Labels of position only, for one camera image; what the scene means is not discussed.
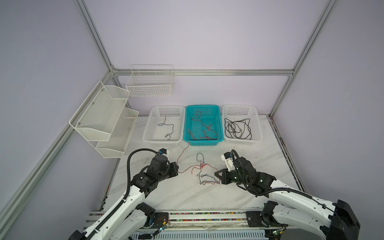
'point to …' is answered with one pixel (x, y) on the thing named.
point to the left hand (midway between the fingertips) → (177, 168)
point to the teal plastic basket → (211, 117)
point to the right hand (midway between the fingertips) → (214, 174)
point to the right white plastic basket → (241, 124)
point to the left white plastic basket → (175, 114)
